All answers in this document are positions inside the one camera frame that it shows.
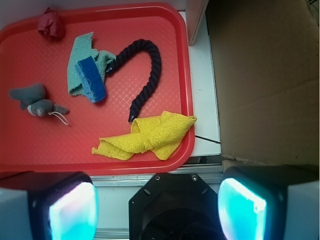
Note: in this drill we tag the teal woven cloth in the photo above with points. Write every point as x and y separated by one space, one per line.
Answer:
82 49

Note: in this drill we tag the crumpled dark red cloth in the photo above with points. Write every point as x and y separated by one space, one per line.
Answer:
50 25

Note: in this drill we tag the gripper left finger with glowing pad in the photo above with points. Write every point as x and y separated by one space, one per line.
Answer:
48 206

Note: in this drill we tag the red plastic tray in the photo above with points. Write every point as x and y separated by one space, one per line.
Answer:
45 144

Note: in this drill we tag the brown cardboard box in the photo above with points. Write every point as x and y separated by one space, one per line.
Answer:
266 68

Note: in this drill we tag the gray plush animal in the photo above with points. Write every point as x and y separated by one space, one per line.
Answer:
33 99

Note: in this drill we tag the yellow woven cloth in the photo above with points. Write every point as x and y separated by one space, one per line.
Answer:
161 135

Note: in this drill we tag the blue sponge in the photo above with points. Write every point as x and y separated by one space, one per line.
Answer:
91 80

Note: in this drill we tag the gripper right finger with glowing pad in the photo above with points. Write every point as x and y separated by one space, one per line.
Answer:
270 202

